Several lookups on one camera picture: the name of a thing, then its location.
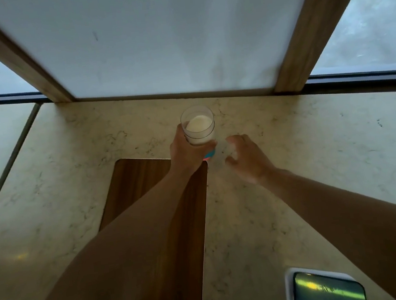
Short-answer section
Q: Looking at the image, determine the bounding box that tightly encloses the clear drinking glass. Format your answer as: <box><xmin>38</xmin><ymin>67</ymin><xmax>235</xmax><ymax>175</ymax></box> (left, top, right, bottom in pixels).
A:
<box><xmin>178</xmin><ymin>103</ymin><xmax>218</xmax><ymax>148</ymax></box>

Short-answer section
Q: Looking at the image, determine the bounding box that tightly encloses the dark window frame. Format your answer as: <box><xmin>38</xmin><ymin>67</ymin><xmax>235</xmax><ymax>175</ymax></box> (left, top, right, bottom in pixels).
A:
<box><xmin>298</xmin><ymin>66</ymin><xmax>396</xmax><ymax>105</ymax></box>
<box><xmin>0</xmin><ymin>70</ymin><xmax>53</xmax><ymax>109</ymax></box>

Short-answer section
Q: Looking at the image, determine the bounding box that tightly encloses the wooden cutting board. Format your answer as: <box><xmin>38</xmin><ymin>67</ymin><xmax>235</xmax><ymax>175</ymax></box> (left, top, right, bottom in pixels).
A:
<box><xmin>91</xmin><ymin>149</ymin><xmax>224</xmax><ymax>300</ymax></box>

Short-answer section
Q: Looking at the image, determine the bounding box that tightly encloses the person's left hand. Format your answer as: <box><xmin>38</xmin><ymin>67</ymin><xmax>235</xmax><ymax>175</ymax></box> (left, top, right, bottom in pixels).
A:
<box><xmin>165</xmin><ymin>119</ymin><xmax>221</xmax><ymax>177</ymax></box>

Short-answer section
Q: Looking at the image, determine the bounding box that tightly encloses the smartphone with white case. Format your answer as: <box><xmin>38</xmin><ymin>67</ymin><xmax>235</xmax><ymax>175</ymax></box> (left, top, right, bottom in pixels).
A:
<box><xmin>282</xmin><ymin>260</ymin><xmax>367</xmax><ymax>300</ymax></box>

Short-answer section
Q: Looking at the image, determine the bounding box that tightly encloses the person's left forearm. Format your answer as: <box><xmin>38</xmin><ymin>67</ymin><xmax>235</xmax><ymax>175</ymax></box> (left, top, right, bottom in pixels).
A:
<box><xmin>0</xmin><ymin>162</ymin><xmax>224</xmax><ymax>300</ymax></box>

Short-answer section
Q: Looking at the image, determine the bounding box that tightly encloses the person's right forearm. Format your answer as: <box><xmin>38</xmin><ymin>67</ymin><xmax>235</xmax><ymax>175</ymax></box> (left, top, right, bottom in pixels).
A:
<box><xmin>260</xmin><ymin>155</ymin><xmax>396</xmax><ymax>300</ymax></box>

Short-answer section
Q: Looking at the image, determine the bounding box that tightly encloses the person's right hand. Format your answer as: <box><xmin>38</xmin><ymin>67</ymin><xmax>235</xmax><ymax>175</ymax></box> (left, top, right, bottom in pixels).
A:
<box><xmin>222</xmin><ymin>130</ymin><xmax>280</xmax><ymax>190</ymax></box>

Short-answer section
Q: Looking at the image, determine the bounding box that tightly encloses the white milk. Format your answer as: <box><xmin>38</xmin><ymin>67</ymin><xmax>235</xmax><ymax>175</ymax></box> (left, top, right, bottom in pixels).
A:
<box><xmin>184</xmin><ymin>114</ymin><xmax>215</xmax><ymax>134</ymax></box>

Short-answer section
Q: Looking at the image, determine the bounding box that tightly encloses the wooden window post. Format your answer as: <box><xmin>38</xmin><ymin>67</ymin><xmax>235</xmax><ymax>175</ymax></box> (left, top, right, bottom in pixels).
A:
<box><xmin>0</xmin><ymin>0</ymin><xmax>75</xmax><ymax>111</ymax></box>
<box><xmin>264</xmin><ymin>0</ymin><xmax>388</xmax><ymax>96</ymax></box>

